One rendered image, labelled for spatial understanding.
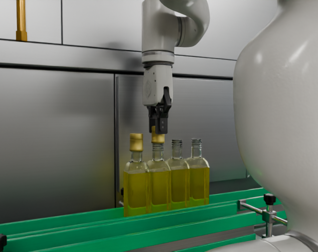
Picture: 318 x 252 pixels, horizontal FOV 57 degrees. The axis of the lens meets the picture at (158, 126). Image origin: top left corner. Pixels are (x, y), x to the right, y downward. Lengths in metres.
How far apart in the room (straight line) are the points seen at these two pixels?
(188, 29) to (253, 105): 0.49
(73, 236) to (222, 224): 0.34
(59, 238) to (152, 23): 0.53
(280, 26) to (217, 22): 0.76
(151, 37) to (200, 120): 0.35
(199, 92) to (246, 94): 0.66
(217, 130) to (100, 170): 0.41
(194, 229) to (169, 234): 0.06
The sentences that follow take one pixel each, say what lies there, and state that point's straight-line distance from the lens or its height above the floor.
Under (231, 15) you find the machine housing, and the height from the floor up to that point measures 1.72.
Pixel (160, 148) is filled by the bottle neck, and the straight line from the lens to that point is 0.75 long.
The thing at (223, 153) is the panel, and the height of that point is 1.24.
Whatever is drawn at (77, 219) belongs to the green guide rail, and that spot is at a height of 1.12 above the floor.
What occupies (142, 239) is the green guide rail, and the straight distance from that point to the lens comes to 0.65.
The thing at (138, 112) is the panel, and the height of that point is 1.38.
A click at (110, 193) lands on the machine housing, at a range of 0.90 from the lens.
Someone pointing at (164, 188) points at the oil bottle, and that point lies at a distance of 0.76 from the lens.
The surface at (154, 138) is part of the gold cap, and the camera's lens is 0.74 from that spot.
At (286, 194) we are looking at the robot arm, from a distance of 0.33.
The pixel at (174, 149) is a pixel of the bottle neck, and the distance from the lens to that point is 0.78.
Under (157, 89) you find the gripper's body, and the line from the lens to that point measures 0.70.
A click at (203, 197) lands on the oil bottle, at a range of 0.82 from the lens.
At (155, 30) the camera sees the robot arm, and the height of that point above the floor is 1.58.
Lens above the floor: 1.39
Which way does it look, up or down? 3 degrees down
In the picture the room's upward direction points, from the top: straight up
